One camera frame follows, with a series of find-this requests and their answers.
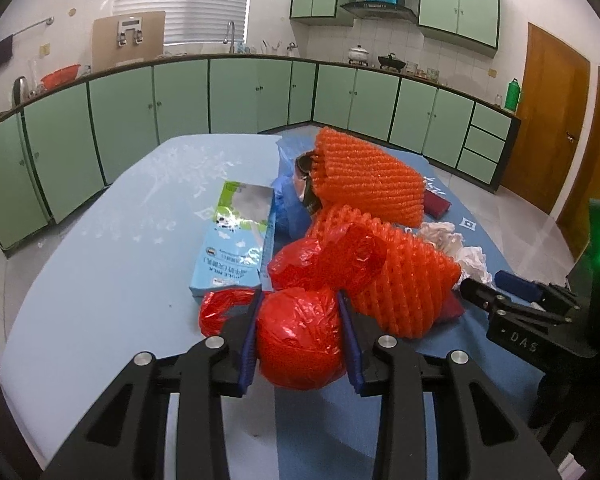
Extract white tissue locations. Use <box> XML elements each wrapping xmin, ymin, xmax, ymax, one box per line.
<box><xmin>416</xmin><ymin>222</ymin><xmax>493</xmax><ymax>290</ymax></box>

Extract dark red small packet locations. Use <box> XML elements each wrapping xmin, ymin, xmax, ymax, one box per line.
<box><xmin>424</xmin><ymin>190</ymin><xmax>451</xmax><ymax>220</ymax></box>

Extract red plastic bag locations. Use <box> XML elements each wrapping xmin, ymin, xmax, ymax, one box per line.
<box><xmin>198</xmin><ymin>223</ymin><xmax>387</xmax><ymax>392</ymax></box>

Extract orange foam fruit net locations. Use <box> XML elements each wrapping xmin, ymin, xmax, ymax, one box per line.
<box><xmin>311</xmin><ymin>128</ymin><xmax>426</xmax><ymax>228</ymax></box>

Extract green lower kitchen cabinets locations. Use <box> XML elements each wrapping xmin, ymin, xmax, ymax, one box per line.
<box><xmin>0</xmin><ymin>56</ymin><xmax>520</xmax><ymax>250</ymax></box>

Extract brown wooden door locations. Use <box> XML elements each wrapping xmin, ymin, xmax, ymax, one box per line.
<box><xmin>557</xmin><ymin>69</ymin><xmax>600</xmax><ymax>260</ymax></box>
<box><xmin>502</xmin><ymin>24</ymin><xmax>591</xmax><ymax>214</ymax></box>

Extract blue patterned tablecloth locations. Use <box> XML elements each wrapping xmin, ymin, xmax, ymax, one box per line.
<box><xmin>258</xmin><ymin>129</ymin><xmax>546</xmax><ymax>480</ymax></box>

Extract green thermos bottle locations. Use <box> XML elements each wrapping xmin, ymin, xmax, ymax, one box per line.
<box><xmin>504</xmin><ymin>78</ymin><xmax>521</xmax><ymax>113</ymax></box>

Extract blue milk carton box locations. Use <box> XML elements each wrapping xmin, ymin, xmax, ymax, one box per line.
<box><xmin>189</xmin><ymin>181</ymin><xmax>275</xmax><ymax>297</ymax></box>

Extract blue plastic glove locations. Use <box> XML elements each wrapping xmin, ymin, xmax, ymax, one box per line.
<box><xmin>273</xmin><ymin>170</ymin><xmax>311</xmax><ymax>240</ymax></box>

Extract black wok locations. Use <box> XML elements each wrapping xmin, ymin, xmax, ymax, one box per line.
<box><xmin>377</xmin><ymin>53</ymin><xmax>406</xmax><ymax>73</ymax></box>

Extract white cooking pot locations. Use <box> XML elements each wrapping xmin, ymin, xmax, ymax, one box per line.
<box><xmin>348</xmin><ymin>44</ymin><xmax>370</xmax><ymax>66</ymax></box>

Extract range hood with blue box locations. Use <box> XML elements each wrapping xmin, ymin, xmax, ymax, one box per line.
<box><xmin>340</xmin><ymin>0</ymin><xmax>417</xmax><ymax>24</ymax></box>

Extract red plastic basin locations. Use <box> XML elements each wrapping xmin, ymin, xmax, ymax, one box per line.
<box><xmin>41</xmin><ymin>64</ymin><xmax>81</xmax><ymax>91</ymax></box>

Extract chrome sink faucet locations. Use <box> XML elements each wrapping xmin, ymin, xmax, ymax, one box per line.
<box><xmin>223</xmin><ymin>21</ymin><xmax>236</xmax><ymax>54</ymax></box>

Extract brown cardboard box on counter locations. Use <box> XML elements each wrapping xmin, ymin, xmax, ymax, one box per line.
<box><xmin>92</xmin><ymin>11</ymin><xmax>166</xmax><ymax>73</ymax></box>

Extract dark hanging towel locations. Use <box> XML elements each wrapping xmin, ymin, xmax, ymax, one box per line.
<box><xmin>0</xmin><ymin>35</ymin><xmax>14</xmax><ymax>68</ymax></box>

